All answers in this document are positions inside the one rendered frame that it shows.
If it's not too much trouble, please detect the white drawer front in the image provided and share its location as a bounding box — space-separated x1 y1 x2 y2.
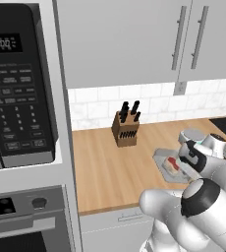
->
80 206 156 252

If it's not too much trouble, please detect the red steak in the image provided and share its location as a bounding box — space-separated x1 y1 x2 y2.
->
165 156 182 173

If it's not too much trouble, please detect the grey drawer handle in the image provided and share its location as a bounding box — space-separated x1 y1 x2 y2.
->
117 212 144 223

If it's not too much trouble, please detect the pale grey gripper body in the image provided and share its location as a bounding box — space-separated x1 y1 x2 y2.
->
178 128 206 146

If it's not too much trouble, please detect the wide grey cupboard door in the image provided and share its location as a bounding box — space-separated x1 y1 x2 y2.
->
55 0 194 90

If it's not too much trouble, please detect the black microwave oven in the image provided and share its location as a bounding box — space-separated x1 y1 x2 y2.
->
0 3 59 176

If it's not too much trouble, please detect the black oven knob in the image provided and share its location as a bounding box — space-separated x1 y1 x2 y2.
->
31 196 48 211

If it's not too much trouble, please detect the narrow grey cupboard door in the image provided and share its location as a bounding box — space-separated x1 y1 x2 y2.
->
178 0 226 83

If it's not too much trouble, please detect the grey bar cupboard handle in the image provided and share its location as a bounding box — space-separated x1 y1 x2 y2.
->
171 5 188 71
190 5 210 70

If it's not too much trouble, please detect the wooden knife block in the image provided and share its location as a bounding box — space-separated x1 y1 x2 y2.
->
111 99 142 149

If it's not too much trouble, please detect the stainless steel oven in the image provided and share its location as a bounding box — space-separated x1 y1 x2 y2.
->
0 184 78 252

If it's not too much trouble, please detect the grey meat container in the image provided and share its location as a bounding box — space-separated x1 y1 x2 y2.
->
151 147 201 185

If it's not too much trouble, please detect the grey wall outlet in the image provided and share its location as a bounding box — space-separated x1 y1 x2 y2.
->
173 81 188 96

